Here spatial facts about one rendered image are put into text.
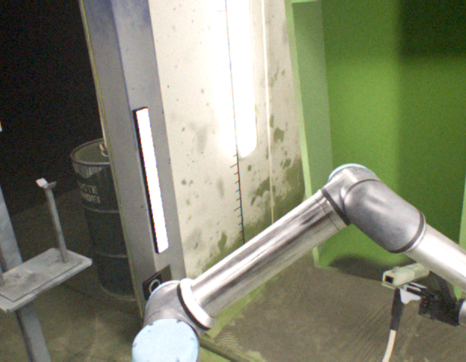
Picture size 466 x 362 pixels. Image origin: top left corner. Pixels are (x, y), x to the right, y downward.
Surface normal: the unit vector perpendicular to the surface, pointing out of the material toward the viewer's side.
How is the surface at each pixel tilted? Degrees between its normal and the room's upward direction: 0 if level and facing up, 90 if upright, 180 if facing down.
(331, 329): 0
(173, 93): 90
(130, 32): 90
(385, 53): 102
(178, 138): 90
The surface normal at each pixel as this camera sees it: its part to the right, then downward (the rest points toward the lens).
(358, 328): -0.07, -0.92
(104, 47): -0.58, 0.35
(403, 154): -0.47, 0.54
